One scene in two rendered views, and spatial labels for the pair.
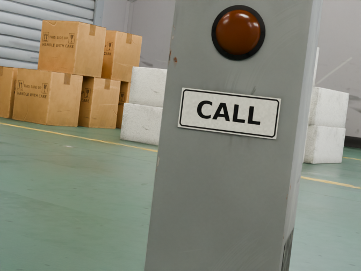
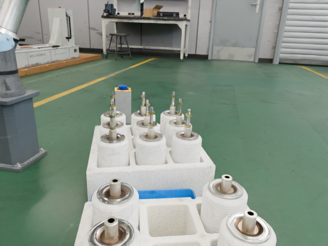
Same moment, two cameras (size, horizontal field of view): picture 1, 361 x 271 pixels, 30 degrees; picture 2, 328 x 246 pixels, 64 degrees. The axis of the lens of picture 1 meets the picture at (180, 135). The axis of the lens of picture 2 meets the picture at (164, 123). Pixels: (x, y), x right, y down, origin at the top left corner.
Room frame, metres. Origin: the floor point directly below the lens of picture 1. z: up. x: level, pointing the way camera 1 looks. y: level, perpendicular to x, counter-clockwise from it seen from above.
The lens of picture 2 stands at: (0.06, -1.16, 0.58)
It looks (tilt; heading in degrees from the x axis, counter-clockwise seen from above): 20 degrees down; 65
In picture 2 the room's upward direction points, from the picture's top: 2 degrees clockwise
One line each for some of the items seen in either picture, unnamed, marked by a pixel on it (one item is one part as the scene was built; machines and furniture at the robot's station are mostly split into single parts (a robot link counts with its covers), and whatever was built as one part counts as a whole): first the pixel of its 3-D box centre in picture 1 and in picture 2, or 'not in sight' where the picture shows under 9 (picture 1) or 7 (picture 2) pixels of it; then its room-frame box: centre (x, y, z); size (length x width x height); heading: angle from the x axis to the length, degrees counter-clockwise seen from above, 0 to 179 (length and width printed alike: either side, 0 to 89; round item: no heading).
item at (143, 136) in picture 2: not in sight; (151, 136); (0.34, -0.44, 0.25); 0.08 x 0.08 x 0.01
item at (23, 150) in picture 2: not in sight; (10, 128); (-0.10, 0.06, 0.15); 0.19 x 0.19 x 0.30; 54
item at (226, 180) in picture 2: not in sight; (226, 183); (0.39, -0.77, 0.26); 0.02 x 0.02 x 0.03
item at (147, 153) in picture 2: not in sight; (150, 162); (0.34, -0.44, 0.16); 0.10 x 0.10 x 0.18
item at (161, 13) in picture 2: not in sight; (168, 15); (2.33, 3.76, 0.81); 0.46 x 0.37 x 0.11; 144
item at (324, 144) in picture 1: (293, 140); not in sight; (3.41, -0.57, 0.09); 0.39 x 0.39 x 0.18; 57
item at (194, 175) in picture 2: not in sight; (146, 164); (0.37, -0.33, 0.09); 0.39 x 0.39 x 0.18; 76
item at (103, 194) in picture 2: not in sight; (115, 193); (0.17, -0.70, 0.25); 0.08 x 0.08 x 0.01
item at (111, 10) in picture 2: not in sight; (109, 9); (1.29, 4.12, 0.87); 0.41 x 0.17 x 0.25; 54
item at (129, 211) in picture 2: not in sight; (116, 228); (0.17, -0.70, 0.16); 0.10 x 0.10 x 0.18
